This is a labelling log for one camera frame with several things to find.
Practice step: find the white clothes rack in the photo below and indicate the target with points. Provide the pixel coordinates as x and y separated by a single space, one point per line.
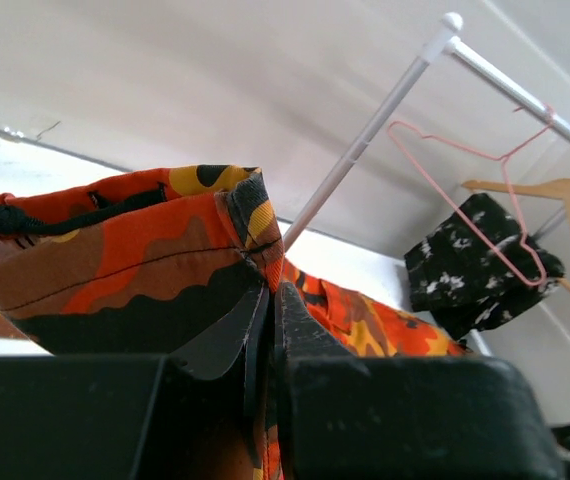
445 131

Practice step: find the black white patterned garment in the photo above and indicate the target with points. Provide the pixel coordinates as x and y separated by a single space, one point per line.
456 277

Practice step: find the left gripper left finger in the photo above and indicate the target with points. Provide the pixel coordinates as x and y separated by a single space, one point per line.
234 341

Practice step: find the orange camouflage trousers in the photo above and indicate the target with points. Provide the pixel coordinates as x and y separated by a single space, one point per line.
109 279

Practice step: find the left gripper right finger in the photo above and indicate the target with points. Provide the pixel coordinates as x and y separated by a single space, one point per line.
302 343

